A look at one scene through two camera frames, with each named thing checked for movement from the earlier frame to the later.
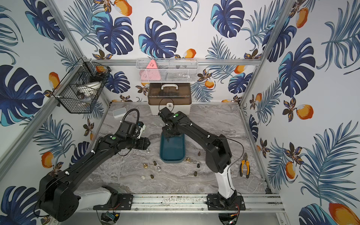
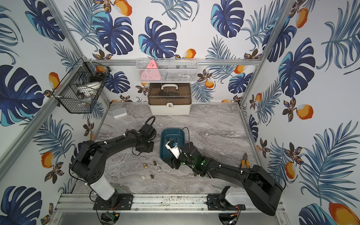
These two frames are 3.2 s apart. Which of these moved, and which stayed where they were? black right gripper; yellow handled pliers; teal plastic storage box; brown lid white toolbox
Moved: black right gripper
Stayed: brown lid white toolbox; yellow handled pliers; teal plastic storage box
